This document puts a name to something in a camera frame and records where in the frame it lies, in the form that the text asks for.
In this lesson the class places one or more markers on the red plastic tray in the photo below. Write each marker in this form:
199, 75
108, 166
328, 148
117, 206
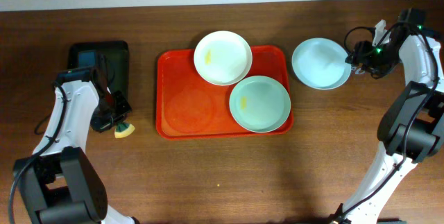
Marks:
188, 107

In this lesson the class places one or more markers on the white plate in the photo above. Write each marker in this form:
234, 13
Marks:
223, 58

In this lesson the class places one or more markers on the yellow green sponge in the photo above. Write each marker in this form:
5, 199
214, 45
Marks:
123, 130

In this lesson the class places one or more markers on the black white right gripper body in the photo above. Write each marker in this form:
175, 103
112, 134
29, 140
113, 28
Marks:
382, 58

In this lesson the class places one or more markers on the black rectangular water tray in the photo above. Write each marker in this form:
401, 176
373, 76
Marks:
116, 55

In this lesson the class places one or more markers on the light blue plate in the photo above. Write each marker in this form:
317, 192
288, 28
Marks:
319, 63

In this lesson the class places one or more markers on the light green plate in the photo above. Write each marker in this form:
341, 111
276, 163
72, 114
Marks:
260, 104

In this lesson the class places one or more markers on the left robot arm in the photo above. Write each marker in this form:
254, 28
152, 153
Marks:
57, 183

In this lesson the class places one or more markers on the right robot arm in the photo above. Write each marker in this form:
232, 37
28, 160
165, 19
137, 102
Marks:
412, 128

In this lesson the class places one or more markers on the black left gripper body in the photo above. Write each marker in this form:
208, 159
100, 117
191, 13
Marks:
113, 116

